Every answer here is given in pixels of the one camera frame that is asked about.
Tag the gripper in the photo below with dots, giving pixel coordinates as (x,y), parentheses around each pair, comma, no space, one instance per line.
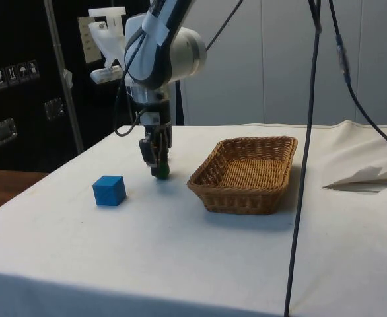
(158,114)

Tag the green ball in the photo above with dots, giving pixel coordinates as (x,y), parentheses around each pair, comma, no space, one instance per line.
(164,170)

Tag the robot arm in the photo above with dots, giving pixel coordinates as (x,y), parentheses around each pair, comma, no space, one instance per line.
(183,49)

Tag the wicker basket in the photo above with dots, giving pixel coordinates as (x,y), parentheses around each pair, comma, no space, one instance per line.
(246,175)

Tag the blue cube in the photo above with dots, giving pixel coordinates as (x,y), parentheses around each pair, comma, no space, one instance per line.
(109,191)

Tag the black cabinet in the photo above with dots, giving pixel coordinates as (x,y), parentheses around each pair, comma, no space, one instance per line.
(25,82)

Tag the pale lockers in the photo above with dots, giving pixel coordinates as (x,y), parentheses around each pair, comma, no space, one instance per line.
(279,66)

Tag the white plastic bracket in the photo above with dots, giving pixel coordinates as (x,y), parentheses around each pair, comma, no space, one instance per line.
(109,39)

